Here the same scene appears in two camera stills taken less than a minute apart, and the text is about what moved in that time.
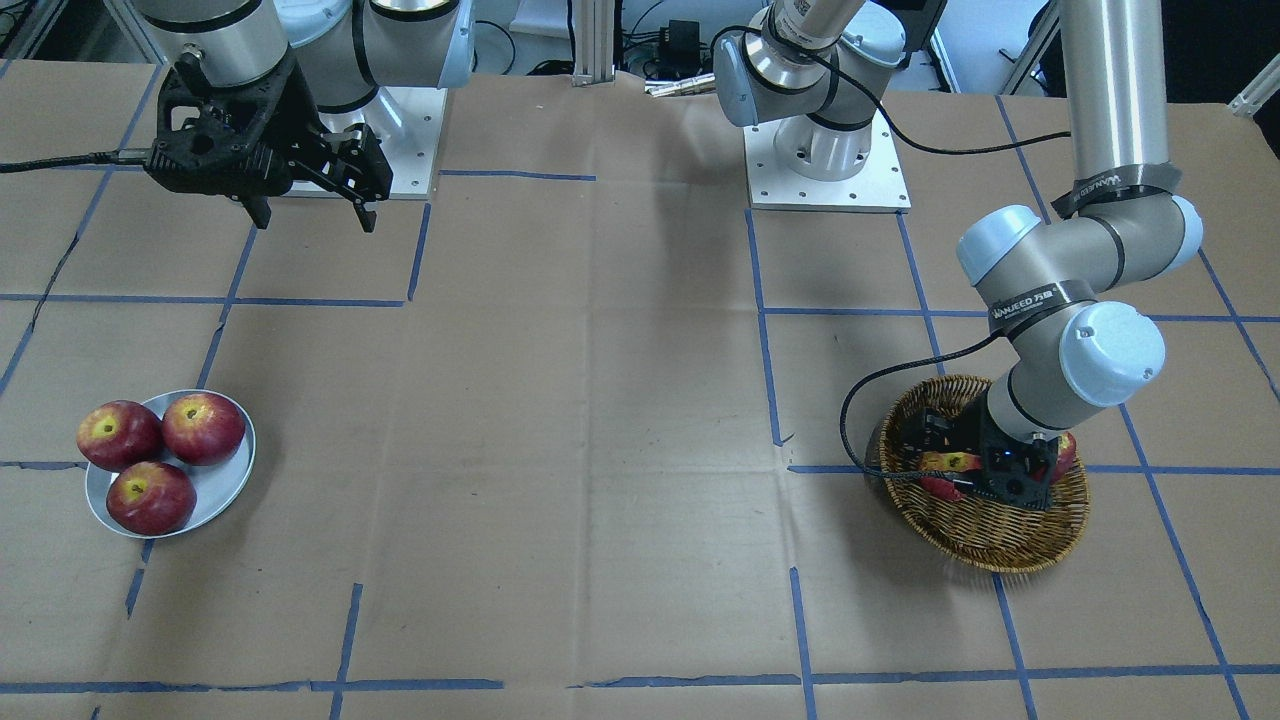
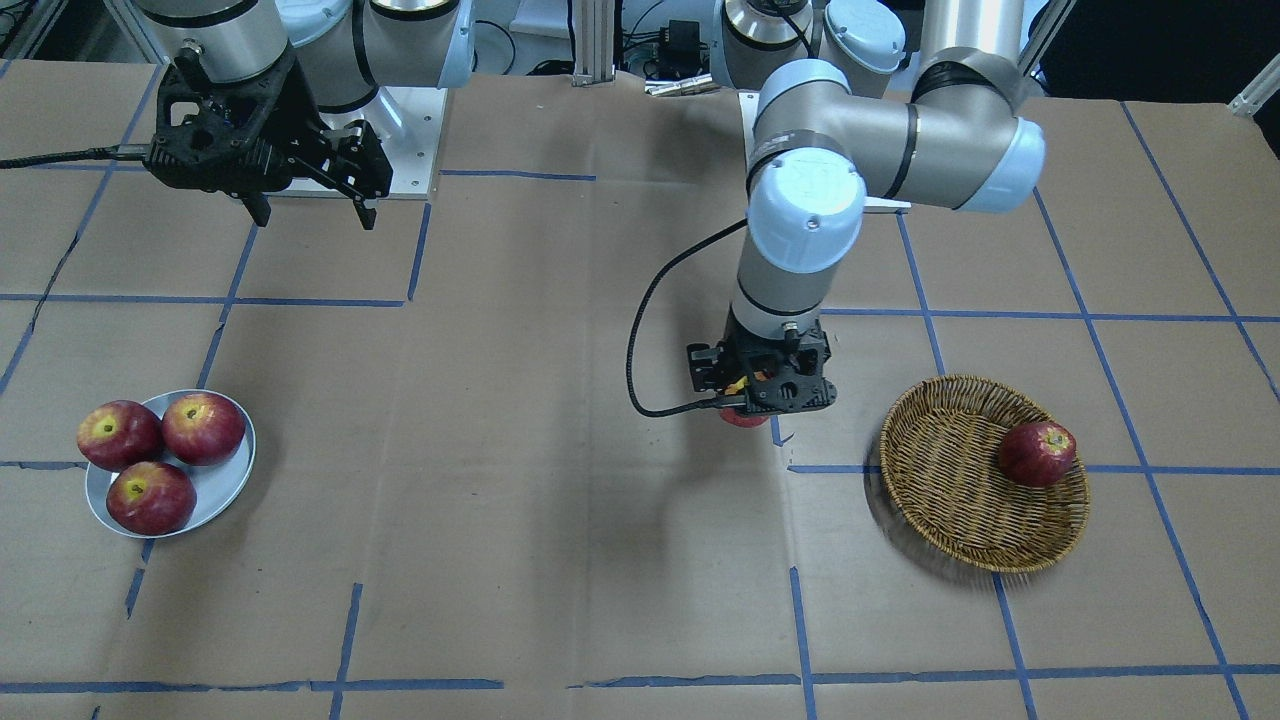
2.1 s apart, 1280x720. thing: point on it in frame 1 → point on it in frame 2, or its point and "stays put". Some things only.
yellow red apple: [946, 461] → [732, 416]
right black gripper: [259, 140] stays put
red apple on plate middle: [115, 435] stays put
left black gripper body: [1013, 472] → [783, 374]
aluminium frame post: [593, 27] stays put
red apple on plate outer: [151, 498] stays put
